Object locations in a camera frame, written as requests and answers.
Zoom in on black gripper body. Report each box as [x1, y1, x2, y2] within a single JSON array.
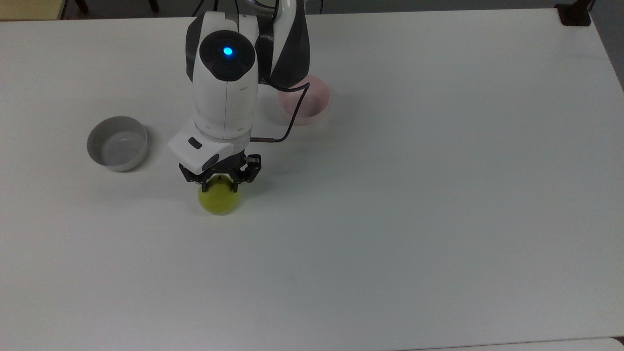
[[207, 151, 250, 177]]

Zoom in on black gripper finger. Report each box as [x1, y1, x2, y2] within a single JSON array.
[[178, 163, 212, 195], [232, 154, 263, 194]]

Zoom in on grey bowl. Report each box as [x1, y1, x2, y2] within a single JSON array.
[[87, 116, 149, 173]]

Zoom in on pink bowl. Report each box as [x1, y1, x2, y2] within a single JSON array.
[[276, 74, 332, 126]]

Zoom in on yellow wooden board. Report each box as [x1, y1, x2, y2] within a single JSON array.
[[0, 0, 67, 21]]

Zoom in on black clamp base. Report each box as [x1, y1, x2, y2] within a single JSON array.
[[555, 0, 594, 26]]

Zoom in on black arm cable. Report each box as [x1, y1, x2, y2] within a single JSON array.
[[250, 82, 311, 143]]

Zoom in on black floor cables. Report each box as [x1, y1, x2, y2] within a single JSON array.
[[192, 0, 221, 18]]

